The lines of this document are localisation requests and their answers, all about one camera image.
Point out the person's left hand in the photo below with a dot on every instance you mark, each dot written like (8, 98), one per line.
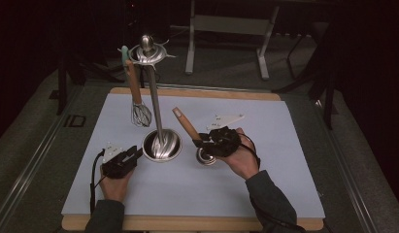
(115, 189)

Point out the metal floor rail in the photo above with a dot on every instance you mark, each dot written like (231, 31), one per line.
(347, 168)
(28, 168)

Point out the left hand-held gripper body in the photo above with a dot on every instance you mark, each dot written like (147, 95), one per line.
(116, 168)

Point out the person's right hand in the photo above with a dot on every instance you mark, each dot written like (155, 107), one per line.
(245, 158)

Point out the pale blue table mat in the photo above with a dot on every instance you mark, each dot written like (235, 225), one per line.
(174, 191)

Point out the white metal frame stand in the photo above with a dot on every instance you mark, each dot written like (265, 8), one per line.
(231, 25)

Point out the black metal stand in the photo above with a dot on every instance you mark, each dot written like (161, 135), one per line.
(61, 87)
(329, 103)

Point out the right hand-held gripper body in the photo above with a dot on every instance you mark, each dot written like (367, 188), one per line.
(223, 142)

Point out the steel utensil stand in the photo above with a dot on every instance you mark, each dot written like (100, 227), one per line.
(155, 103)

